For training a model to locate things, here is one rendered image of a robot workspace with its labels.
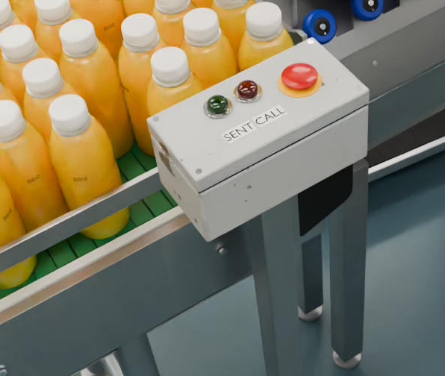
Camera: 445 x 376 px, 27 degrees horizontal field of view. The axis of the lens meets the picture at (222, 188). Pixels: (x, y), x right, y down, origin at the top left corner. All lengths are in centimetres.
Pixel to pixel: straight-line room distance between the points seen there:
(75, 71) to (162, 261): 25
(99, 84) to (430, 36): 49
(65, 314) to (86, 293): 4
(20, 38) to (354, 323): 101
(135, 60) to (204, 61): 8
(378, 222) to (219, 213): 131
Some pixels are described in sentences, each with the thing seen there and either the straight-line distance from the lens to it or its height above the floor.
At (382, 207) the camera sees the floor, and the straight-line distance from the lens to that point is 224.
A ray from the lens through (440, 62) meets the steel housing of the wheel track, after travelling 136.
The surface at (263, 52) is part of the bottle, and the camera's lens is 105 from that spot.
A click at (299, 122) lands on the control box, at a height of 110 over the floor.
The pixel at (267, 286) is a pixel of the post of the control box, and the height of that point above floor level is 81.
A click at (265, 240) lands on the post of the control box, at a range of 105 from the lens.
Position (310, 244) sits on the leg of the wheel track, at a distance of 183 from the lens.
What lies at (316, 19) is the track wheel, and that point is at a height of 98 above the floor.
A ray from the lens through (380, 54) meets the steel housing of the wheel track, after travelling 129.
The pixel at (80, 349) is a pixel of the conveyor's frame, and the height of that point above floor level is 77.
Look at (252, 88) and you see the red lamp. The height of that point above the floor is 111.
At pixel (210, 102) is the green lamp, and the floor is 111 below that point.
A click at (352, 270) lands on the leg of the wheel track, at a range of 170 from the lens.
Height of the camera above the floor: 175
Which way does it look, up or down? 50 degrees down
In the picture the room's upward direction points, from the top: 9 degrees counter-clockwise
